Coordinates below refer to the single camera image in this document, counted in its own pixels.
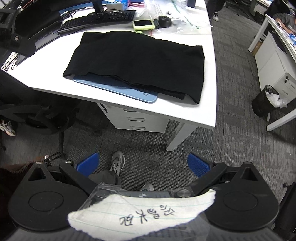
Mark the phone in green case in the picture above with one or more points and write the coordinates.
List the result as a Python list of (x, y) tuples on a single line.
[(143, 23)]

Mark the black polo shirt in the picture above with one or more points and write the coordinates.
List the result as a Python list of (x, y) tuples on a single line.
[(138, 62)]

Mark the white office desk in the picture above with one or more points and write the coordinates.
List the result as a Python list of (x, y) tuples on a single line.
[(277, 32)]

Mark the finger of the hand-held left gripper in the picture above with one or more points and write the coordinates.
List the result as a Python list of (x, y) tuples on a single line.
[(54, 156)]

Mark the person's grey trouser leg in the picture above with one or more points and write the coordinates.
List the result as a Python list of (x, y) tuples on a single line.
[(105, 177)]

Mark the clear plastic bag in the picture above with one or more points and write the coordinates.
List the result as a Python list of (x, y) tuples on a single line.
[(185, 20)]

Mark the small black adapter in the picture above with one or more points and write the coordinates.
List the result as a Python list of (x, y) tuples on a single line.
[(156, 23)]

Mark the white table leg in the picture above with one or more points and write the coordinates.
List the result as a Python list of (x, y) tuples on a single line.
[(178, 139)]

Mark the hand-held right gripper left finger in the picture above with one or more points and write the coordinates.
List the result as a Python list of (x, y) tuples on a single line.
[(89, 163)]

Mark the white storage cabinet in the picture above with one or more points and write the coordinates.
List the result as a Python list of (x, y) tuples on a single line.
[(272, 69)]

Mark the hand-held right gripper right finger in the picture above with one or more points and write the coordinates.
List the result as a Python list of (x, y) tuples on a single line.
[(197, 165)]

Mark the black trash bin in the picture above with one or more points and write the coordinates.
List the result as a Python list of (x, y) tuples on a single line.
[(261, 104)]

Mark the light blue board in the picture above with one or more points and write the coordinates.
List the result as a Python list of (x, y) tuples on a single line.
[(129, 92)]

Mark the black office chair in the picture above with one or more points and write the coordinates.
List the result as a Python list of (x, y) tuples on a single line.
[(46, 115)]

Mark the grey sneaker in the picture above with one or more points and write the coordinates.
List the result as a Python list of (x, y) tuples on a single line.
[(116, 162), (145, 187)]

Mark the white drawer cabinet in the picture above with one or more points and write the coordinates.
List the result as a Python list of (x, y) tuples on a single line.
[(138, 118)]

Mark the black keyboard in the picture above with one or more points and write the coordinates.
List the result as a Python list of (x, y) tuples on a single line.
[(99, 18)]

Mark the black round device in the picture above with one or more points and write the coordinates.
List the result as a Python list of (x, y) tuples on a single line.
[(165, 21)]

